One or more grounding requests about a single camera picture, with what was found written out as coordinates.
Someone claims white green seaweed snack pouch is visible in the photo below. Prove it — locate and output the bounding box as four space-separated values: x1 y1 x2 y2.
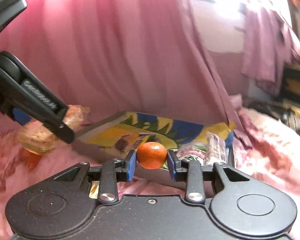
176 142 208 166

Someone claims dark dried meat snack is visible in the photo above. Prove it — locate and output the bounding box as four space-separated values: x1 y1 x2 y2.
114 134 133 153

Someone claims clear cracker pack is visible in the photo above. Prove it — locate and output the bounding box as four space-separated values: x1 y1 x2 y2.
17 105 90 155

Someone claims small orange tangerine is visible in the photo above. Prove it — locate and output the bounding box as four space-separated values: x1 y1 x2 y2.
136 142 167 170

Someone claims clear nut bar pack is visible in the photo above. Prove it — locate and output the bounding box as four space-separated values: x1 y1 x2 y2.
205 132 229 165

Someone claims gold foil wrapper snack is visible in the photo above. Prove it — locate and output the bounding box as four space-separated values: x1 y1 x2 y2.
89 181 99 199

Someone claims yellow snack bar pack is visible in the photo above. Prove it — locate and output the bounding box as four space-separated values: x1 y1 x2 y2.
130 133 154 150

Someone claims colourful cardboard tray box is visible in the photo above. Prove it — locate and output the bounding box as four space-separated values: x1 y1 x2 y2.
72 112 236 167

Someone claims pink floral bedsheet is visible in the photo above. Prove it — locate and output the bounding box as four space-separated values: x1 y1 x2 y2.
0 108 300 239

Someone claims large pink curtain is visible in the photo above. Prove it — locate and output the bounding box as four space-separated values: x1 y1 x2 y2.
0 0 243 132

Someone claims black wooden desk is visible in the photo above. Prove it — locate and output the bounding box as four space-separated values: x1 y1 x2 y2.
279 64 300 103

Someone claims small purple curtain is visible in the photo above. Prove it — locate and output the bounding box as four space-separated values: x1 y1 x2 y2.
241 2 300 96

